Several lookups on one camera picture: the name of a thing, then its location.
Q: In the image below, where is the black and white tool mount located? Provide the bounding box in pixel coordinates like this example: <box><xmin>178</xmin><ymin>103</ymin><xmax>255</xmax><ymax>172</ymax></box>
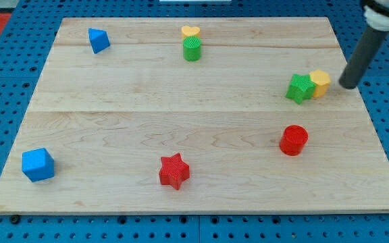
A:
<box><xmin>360</xmin><ymin>0</ymin><xmax>389</xmax><ymax>32</ymax></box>

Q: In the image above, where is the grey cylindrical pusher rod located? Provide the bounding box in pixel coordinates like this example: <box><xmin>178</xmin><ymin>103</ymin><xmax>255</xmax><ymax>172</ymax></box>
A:
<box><xmin>338</xmin><ymin>26</ymin><xmax>389</xmax><ymax>90</ymax></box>

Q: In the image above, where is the green star block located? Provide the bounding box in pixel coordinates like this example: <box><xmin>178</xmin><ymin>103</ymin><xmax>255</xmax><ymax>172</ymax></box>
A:
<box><xmin>285</xmin><ymin>74</ymin><xmax>316</xmax><ymax>104</ymax></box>

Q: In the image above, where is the yellow heart block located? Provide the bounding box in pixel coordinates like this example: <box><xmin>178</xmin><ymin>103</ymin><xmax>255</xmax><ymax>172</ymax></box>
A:
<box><xmin>181</xmin><ymin>26</ymin><xmax>201</xmax><ymax>40</ymax></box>

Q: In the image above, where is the red star block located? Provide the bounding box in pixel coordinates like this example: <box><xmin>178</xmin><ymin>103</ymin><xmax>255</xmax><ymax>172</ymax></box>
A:
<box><xmin>159</xmin><ymin>153</ymin><xmax>190</xmax><ymax>190</ymax></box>

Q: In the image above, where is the yellow hexagon block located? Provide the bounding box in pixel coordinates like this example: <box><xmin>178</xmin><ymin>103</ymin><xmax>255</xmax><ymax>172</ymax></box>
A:
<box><xmin>309</xmin><ymin>70</ymin><xmax>331</xmax><ymax>98</ymax></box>

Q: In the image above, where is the red cylinder block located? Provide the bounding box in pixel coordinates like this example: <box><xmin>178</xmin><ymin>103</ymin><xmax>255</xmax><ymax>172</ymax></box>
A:
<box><xmin>279</xmin><ymin>125</ymin><xmax>309</xmax><ymax>156</ymax></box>

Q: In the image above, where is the green cylinder block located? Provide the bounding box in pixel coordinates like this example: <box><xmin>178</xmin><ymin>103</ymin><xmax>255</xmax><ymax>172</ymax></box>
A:
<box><xmin>182</xmin><ymin>36</ymin><xmax>201</xmax><ymax>61</ymax></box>

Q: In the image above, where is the wooden board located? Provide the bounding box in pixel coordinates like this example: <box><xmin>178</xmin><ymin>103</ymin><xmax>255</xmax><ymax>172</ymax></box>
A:
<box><xmin>0</xmin><ymin>17</ymin><xmax>389</xmax><ymax>215</ymax></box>

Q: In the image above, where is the blue triangular block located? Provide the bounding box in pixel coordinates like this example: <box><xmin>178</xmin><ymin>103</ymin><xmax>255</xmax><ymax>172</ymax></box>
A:
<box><xmin>88</xmin><ymin>28</ymin><xmax>110</xmax><ymax>54</ymax></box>

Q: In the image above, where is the blue cube block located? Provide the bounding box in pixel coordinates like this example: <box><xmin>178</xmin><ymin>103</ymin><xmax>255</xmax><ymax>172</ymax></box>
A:
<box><xmin>22</xmin><ymin>148</ymin><xmax>55</xmax><ymax>182</ymax></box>

